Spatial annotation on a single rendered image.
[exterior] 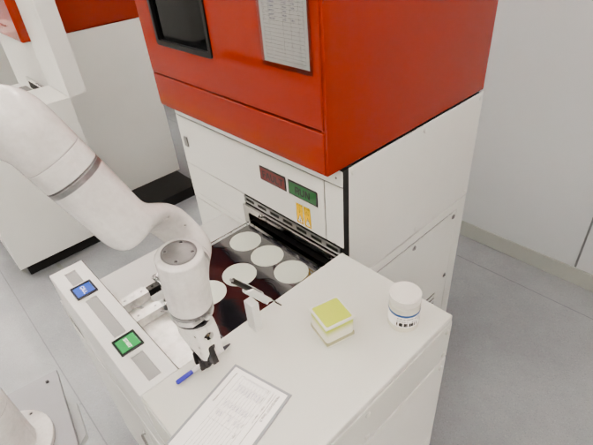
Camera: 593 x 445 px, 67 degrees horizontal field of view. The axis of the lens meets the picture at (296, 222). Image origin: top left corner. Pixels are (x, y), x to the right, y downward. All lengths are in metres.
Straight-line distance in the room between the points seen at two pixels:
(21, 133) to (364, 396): 0.74
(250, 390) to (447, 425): 1.25
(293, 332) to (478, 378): 1.32
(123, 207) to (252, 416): 0.48
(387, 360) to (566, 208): 1.79
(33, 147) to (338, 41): 0.62
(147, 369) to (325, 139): 0.65
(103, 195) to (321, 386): 0.57
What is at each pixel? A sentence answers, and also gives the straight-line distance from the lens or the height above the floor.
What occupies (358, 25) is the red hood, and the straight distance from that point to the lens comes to 1.05.
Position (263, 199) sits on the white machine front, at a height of 1.00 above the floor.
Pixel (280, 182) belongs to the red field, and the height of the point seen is 1.10.
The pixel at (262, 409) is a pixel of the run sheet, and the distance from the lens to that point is 0.96.
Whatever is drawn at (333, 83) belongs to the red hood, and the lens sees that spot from 1.02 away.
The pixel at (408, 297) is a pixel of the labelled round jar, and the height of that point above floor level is 1.06.
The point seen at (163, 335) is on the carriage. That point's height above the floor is 0.88.
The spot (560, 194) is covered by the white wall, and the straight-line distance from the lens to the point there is 2.61.
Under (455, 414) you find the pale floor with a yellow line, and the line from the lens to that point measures 2.13.
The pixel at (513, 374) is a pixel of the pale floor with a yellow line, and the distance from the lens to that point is 2.31.
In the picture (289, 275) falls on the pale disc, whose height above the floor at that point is 0.90.
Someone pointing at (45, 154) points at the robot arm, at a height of 1.53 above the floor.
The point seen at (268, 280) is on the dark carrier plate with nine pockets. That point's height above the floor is 0.90.
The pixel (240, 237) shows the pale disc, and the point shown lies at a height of 0.90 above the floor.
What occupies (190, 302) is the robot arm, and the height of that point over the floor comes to 1.21.
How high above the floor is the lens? 1.77
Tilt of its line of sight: 36 degrees down
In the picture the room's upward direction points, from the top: 5 degrees counter-clockwise
